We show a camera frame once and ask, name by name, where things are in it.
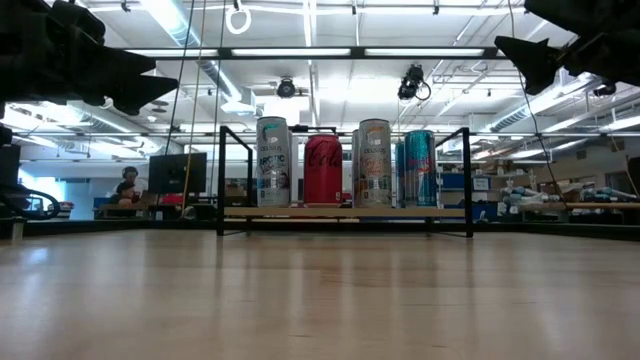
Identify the red Coca-Cola can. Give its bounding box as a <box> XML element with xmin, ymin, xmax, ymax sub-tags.
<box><xmin>303</xmin><ymin>133</ymin><xmax>344</xmax><ymax>206</ymax></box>

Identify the white ceiling air vent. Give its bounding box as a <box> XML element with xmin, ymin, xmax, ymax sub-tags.
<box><xmin>558</xmin><ymin>60</ymin><xmax>581</xmax><ymax>87</ymax></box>

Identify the white hanging ring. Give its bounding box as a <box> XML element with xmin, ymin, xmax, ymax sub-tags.
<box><xmin>224</xmin><ymin>4</ymin><xmax>252</xmax><ymax>35</ymax></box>

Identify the thin yellow hanging cable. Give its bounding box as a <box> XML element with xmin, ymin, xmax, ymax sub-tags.
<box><xmin>182</xmin><ymin>0</ymin><xmax>208</xmax><ymax>209</ymax></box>

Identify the thin dark hanging cable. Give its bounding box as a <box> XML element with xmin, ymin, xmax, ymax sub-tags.
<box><xmin>166</xmin><ymin>0</ymin><xmax>196</xmax><ymax>146</ymax></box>
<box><xmin>213</xmin><ymin>0</ymin><xmax>226</xmax><ymax>131</ymax></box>

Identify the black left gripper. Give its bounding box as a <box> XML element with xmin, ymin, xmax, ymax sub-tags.
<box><xmin>0</xmin><ymin>0</ymin><xmax>180</xmax><ymax>115</ymax></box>

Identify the dark computer monitor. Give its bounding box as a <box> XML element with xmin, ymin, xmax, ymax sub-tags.
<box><xmin>148</xmin><ymin>152</ymin><xmax>208</xmax><ymax>195</ymax></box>

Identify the round black ceiling camera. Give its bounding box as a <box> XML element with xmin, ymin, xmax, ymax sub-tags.
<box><xmin>276</xmin><ymin>77</ymin><xmax>297</xmax><ymax>99</ymax></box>

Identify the blue storage rack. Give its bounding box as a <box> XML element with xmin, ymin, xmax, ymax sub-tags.
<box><xmin>439</xmin><ymin>172</ymin><xmax>501</xmax><ymax>221</ymax></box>

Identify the overhead frame bar with lights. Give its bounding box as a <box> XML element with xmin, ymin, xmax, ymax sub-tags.
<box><xmin>124</xmin><ymin>46</ymin><xmax>501</xmax><ymax>61</ymax></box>

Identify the black looped cable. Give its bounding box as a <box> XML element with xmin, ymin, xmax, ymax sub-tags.
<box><xmin>0</xmin><ymin>184</ymin><xmax>62</xmax><ymax>221</ymax></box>

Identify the white and blue bundle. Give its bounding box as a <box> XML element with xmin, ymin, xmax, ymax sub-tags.
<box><xmin>502</xmin><ymin>186</ymin><xmax>561</xmax><ymax>205</ymax></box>
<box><xmin>582</xmin><ymin>186</ymin><xmax>639</xmax><ymax>203</ymax></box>

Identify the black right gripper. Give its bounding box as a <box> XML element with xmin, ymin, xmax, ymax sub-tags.
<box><xmin>494</xmin><ymin>0</ymin><xmax>640</xmax><ymax>95</ymax></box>

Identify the silver and blue Red Bull can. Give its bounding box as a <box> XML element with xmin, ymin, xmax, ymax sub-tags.
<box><xmin>402</xmin><ymin>129</ymin><xmax>439</xmax><ymax>208</ymax></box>

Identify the white Arctic Vibe Celsius can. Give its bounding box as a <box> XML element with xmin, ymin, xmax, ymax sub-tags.
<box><xmin>255</xmin><ymin>115</ymin><xmax>292</xmax><ymax>208</ymax></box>

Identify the yellow and black hanging cord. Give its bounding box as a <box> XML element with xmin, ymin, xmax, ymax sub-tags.
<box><xmin>506</xmin><ymin>0</ymin><xmax>571</xmax><ymax>211</ymax></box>

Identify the black-framed wooden shelf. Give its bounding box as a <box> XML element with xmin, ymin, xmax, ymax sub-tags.
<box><xmin>216</xmin><ymin>125</ymin><xmax>474</xmax><ymax>239</ymax></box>

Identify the black hanging camera with cable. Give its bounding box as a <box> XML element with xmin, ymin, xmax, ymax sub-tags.
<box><xmin>397</xmin><ymin>63</ymin><xmax>432</xmax><ymax>101</ymax></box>

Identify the wooden workbench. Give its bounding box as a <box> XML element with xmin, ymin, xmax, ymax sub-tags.
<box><xmin>519</xmin><ymin>201</ymin><xmax>640</xmax><ymax>211</ymax></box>

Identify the white orange-print Celsius can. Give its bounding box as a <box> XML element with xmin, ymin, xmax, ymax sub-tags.
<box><xmin>357</xmin><ymin>118</ymin><xmax>393</xmax><ymax>209</ymax></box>

